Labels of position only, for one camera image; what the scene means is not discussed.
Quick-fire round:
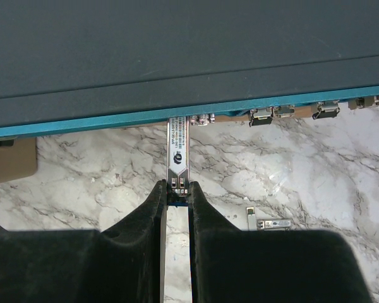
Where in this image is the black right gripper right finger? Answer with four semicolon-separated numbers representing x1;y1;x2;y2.
188;182;372;302

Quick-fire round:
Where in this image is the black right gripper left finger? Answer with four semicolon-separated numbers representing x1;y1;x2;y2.
0;181;167;302

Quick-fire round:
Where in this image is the silver sfp module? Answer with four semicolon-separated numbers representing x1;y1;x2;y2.
257;219;292;230
246;207;258;231
166;117;190;206

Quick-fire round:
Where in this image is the dark grey network switch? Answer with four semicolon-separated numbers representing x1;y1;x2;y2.
0;1;379;138

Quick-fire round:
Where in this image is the tan plastic tool case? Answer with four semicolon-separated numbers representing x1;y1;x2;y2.
0;138;38;183

